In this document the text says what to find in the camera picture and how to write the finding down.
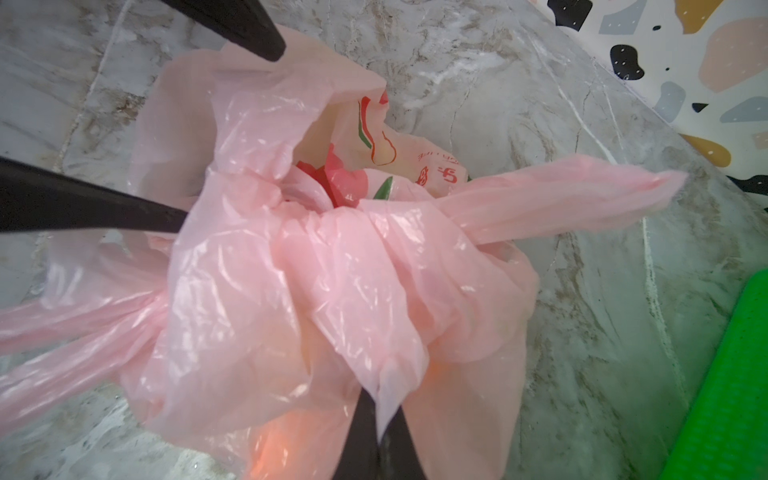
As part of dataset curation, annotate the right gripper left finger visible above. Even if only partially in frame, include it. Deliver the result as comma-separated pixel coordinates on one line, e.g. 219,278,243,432
332,389,379,480

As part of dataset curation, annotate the pink plastic bag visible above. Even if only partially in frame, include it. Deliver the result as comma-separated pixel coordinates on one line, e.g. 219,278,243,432
1,29,686,479

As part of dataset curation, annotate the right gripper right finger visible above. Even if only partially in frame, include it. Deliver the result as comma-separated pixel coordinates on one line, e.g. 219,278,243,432
377,407,426,480

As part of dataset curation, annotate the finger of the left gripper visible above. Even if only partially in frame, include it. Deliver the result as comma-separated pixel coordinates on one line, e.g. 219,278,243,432
162,0,286,62
1,157,187,233

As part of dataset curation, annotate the green plastic basket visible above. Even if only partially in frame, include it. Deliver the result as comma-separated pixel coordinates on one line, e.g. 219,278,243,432
660,270,767,479

